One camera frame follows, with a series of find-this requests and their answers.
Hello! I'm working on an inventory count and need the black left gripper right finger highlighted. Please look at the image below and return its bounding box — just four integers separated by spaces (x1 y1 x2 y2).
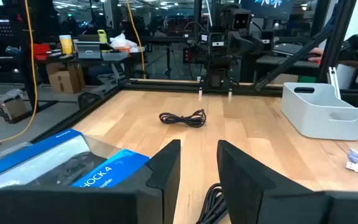
217 139 358 224

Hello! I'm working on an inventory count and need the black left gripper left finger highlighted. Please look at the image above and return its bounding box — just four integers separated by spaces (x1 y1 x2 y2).
0 139 181 224

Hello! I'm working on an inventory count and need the black USB-C cable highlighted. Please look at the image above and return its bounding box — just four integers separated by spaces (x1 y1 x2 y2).
195 183 229 224
158 108 207 129

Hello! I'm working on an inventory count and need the grey desk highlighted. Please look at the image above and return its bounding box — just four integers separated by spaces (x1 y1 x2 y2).
255 54 321 83

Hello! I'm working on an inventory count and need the dark monitor screen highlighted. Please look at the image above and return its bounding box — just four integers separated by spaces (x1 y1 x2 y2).
240 0 295 20

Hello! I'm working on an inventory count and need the grey laptop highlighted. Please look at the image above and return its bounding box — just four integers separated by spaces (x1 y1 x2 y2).
272 42 304 57

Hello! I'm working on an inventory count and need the blue game controller box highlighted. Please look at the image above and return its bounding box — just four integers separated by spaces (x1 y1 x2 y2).
0 128 150 203

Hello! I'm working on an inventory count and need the person's hand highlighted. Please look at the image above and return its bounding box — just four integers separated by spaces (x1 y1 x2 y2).
308 47 324 63

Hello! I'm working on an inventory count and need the white plastic bin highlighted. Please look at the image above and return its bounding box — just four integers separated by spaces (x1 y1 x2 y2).
280 82 358 141

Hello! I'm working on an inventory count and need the white plastic bag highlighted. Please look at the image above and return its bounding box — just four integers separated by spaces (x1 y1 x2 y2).
109 33 140 53

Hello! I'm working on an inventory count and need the grey shallow tray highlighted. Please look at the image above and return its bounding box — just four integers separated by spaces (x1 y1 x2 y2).
101 50 129 62

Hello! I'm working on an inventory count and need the yellow-green handheld device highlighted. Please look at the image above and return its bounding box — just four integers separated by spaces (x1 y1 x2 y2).
97 29 108 44

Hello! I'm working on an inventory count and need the cardboard box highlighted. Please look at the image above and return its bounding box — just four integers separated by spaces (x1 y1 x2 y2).
46 63 86 95

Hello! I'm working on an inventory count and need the grey storage bin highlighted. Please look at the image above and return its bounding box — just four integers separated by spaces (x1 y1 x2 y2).
75 42 102 60

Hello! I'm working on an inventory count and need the clear plastic bag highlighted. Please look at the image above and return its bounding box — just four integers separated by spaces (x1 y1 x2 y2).
0 141 33 162

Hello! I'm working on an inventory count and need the small box on floor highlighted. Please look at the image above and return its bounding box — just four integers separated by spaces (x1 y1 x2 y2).
0 89 29 121

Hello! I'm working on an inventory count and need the yellow cylindrical container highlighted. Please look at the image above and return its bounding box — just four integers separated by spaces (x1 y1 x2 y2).
58 34 74 55

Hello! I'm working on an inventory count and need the red box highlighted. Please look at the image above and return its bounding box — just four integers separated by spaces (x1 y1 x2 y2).
32 43 52 61

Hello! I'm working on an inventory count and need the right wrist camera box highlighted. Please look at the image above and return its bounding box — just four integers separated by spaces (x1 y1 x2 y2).
232 12 252 31

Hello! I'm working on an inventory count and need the black aluminium table frame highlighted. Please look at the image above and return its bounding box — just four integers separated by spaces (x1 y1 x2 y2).
31 0 358 144

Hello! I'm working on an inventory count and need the white metal bracket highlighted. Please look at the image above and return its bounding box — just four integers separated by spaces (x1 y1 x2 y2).
327 66 342 100

